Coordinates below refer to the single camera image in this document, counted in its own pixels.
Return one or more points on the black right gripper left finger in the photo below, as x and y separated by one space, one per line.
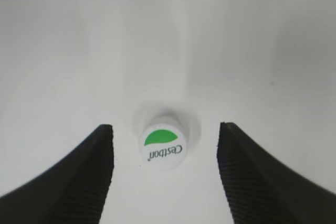
72 191

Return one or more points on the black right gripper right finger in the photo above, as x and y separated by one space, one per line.
261 189

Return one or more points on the white green bottle cap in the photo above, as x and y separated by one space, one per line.
163 143

